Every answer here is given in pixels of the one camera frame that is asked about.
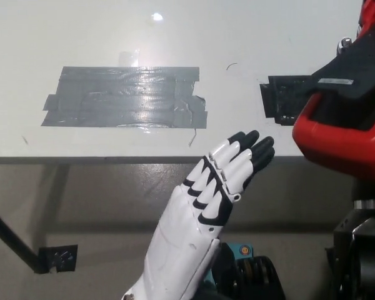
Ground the black diagonal table leg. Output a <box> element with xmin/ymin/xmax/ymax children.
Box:
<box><xmin>0</xmin><ymin>202</ymin><xmax>40</xmax><ymax>275</ymax></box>

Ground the black tape patch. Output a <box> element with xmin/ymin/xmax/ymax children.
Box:
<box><xmin>259</xmin><ymin>74</ymin><xmax>315</xmax><ymax>126</ymax></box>

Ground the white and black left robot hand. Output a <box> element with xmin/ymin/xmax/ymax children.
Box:
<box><xmin>121</xmin><ymin>129</ymin><xmax>276</xmax><ymax>300</ymax></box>

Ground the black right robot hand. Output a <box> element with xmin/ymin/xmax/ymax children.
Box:
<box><xmin>352</xmin><ymin>178</ymin><xmax>375</xmax><ymax>201</ymax></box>

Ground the grey duct tape patch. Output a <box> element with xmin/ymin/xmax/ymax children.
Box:
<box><xmin>39</xmin><ymin>65</ymin><xmax>209</xmax><ymax>129</ymax></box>

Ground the red digital multimeter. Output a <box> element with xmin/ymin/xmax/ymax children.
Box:
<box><xmin>292</xmin><ymin>0</ymin><xmax>375</xmax><ymax>182</ymax></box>

